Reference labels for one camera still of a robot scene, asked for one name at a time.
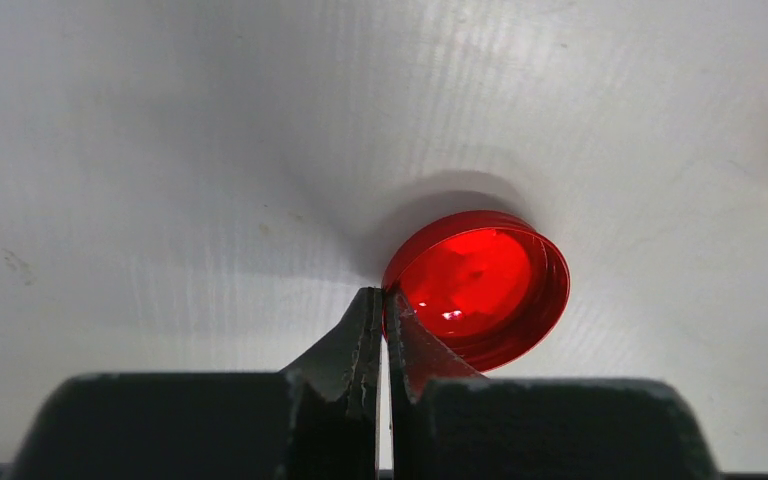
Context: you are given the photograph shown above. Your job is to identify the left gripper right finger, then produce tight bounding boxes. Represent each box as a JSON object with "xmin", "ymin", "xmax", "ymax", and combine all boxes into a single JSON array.
[{"xmin": 384, "ymin": 293, "xmax": 720, "ymax": 479}]

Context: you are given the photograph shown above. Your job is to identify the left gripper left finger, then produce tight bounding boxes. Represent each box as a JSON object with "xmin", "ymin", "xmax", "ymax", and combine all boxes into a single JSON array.
[{"xmin": 7, "ymin": 287, "xmax": 383, "ymax": 479}]

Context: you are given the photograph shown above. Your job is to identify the red jar lid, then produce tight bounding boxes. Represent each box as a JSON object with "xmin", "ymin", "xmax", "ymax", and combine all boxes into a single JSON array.
[{"xmin": 381, "ymin": 210, "xmax": 571, "ymax": 372}]

